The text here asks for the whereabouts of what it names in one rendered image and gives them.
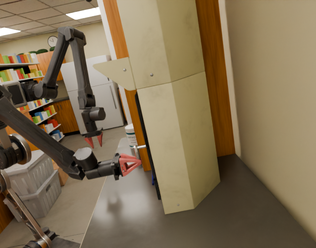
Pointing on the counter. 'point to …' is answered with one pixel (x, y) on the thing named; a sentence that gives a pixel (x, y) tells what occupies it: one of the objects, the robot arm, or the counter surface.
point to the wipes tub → (131, 136)
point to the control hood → (118, 72)
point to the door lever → (138, 153)
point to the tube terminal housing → (173, 97)
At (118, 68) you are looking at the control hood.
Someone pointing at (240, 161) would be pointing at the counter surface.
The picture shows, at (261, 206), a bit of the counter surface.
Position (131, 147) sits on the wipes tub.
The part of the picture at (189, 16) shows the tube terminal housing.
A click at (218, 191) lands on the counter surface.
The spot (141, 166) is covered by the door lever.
